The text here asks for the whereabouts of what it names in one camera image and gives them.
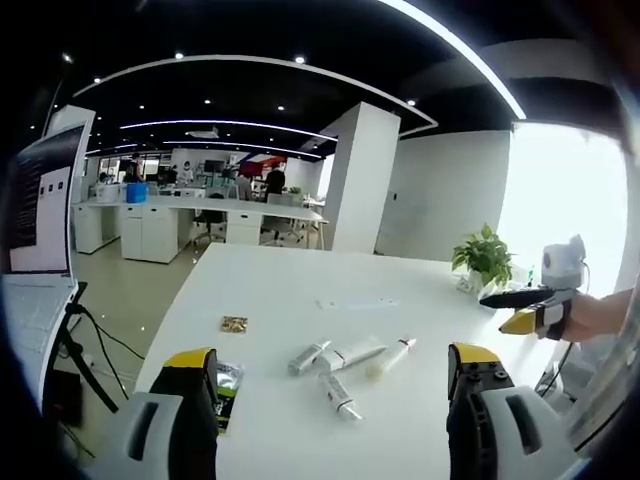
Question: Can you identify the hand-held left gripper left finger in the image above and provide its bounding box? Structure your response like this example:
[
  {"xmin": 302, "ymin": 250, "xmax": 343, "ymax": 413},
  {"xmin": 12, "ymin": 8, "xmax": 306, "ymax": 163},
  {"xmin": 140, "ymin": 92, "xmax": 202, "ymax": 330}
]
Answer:
[{"xmin": 97, "ymin": 347, "xmax": 222, "ymax": 480}]

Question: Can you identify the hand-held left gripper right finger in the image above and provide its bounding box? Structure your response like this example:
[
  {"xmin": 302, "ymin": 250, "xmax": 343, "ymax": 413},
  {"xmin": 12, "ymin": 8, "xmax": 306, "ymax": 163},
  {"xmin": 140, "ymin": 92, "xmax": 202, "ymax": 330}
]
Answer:
[{"xmin": 446, "ymin": 342, "xmax": 584, "ymax": 480}]

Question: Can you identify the cream skincare tube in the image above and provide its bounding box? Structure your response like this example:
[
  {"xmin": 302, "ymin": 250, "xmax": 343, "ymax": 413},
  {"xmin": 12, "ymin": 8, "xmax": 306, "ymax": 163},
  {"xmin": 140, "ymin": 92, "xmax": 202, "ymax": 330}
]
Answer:
[{"xmin": 364, "ymin": 337, "xmax": 418, "ymax": 387}]

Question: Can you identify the white skincare tube grey label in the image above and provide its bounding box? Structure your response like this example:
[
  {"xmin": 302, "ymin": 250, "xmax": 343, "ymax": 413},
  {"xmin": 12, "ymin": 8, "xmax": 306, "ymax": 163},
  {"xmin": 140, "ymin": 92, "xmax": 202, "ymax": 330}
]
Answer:
[{"xmin": 316, "ymin": 370, "xmax": 366, "ymax": 422}]

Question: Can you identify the silver skincare tube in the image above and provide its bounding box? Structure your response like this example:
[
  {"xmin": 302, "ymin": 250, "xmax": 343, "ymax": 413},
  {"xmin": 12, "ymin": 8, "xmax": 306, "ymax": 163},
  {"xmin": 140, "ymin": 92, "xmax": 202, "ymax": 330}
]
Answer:
[{"xmin": 287, "ymin": 339, "xmax": 333, "ymax": 378}]

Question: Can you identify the person's right hand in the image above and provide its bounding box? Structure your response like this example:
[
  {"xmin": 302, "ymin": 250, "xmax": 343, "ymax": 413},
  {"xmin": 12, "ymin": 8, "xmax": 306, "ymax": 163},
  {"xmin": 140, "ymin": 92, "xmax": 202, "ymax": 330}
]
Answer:
[{"xmin": 564, "ymin": 288, "xmax": 630, "ymax": 346}]

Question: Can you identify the green potted plant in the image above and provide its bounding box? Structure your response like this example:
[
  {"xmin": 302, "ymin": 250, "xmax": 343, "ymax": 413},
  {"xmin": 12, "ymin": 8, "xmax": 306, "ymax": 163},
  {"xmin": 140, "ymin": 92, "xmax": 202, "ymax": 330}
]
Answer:
[{"xmin": 451, "ymin": 222, "xmax": 517, "ymax": 297}]

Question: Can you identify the silver and green packet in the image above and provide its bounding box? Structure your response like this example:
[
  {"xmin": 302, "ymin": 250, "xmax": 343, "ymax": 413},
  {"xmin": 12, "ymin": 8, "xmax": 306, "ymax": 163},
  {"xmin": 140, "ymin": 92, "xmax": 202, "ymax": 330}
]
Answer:
[{"xmin": 214, "ymin": 360, "xmax": 247, "ymax": 437}]

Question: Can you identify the black laptop stand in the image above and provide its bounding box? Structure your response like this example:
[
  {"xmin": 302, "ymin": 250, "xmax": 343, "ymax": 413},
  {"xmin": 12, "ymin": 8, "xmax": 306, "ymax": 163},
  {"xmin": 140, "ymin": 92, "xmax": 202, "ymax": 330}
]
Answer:
[{"xmin": 48, "ymin": 281, "xmax": 122, "ymax": 415}]

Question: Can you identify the white drawer cabinet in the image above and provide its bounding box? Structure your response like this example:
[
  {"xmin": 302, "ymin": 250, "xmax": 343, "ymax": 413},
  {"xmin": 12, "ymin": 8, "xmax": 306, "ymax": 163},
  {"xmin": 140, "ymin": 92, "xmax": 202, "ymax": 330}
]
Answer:
[{"xmin": 120, "ymin": 204, "xmax": 195, "ymax": 264}]

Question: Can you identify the black office chair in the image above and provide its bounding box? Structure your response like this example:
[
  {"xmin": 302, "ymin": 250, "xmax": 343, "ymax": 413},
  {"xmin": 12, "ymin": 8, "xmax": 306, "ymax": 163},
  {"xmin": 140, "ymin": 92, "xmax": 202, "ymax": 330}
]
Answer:
[{"xmin": 193, "ymin": 193, "xmax": 228, "ymax": 247}]

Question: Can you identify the long white office desk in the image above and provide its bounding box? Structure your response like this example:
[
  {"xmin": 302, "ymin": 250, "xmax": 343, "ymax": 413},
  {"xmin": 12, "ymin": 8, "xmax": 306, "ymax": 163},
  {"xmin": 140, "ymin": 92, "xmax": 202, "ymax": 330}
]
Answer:
[{"xmin": 72, "ymin": 193, "xmax": 330, "ymax": 265}]

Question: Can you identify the grey office chair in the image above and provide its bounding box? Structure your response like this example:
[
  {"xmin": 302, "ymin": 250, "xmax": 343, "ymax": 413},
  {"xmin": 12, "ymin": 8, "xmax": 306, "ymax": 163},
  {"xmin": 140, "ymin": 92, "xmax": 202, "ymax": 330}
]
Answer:
[{"xmin": 259, "ymin": 193, "xmax": 307, "ymax": 247}]

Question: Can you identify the white laptop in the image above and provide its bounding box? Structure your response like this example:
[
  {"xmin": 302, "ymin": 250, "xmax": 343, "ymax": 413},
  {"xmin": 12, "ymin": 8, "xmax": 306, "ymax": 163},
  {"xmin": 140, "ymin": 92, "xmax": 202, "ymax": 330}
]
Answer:
[{"xmin": 2, "ymin": 106, "xmax": 97, "ymax": 401}]

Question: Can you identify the black floor cable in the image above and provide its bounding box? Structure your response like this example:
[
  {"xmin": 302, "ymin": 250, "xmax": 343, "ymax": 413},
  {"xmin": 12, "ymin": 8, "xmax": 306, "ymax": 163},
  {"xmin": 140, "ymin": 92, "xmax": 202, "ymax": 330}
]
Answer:
[{"xmin": 79, "ymin": 307, "xmax": 147, "ymax": 362}]

